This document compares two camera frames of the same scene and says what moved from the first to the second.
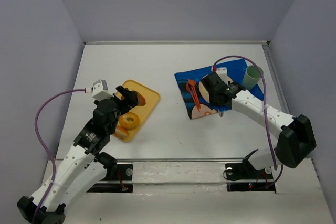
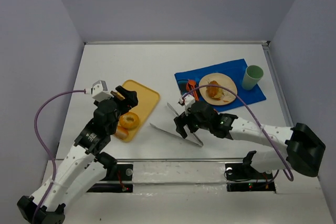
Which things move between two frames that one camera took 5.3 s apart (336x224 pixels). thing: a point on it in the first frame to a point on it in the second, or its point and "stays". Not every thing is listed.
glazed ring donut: (129, 120) stays
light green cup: (252, 75) stays
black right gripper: (214, 93) to (184, 121)
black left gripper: (126, 97) stays
